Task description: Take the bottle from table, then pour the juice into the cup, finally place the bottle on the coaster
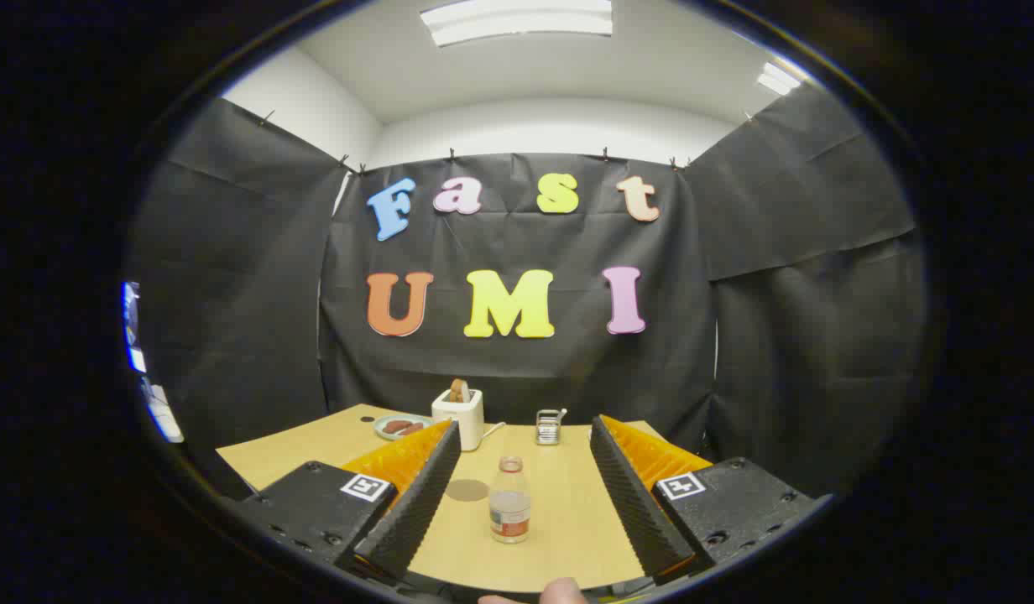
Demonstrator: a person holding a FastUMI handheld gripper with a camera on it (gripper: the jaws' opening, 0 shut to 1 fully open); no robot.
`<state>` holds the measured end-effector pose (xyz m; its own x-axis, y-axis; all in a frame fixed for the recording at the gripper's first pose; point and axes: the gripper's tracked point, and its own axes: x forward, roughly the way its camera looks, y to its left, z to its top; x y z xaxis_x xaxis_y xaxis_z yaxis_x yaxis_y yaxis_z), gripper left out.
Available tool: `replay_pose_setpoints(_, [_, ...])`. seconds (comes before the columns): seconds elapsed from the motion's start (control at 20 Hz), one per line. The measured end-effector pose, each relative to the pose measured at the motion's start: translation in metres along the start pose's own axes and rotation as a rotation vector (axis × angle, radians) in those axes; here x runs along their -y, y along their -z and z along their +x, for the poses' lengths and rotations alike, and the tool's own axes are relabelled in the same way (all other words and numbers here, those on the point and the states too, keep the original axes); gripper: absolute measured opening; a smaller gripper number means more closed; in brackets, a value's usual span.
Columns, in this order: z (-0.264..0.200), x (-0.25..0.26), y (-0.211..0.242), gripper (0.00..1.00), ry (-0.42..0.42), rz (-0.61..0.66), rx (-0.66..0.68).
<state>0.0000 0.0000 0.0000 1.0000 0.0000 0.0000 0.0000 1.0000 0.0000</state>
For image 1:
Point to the white toaster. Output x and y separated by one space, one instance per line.
467 424

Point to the brown bread slice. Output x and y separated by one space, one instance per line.
459 392

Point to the white side desk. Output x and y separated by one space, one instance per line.
163 415

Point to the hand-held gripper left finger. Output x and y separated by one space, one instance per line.
416 503

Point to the black backdrop cloth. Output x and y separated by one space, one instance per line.
517 369

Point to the light green plate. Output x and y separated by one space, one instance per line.
416 418

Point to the small ceiling light panel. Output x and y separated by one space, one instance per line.
777 80

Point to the large ceiling light panel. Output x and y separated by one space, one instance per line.
517 21

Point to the round brown coaster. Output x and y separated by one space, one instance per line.
467 490

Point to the clear juice bottle red label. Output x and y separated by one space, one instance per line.
510 512

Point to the small metal rack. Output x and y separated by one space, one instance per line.
549 432

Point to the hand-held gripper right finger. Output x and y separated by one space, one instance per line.
639 503

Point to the brown sausage piece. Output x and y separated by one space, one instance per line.
413 429
394 426

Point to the wooden table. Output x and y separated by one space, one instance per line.
559 503

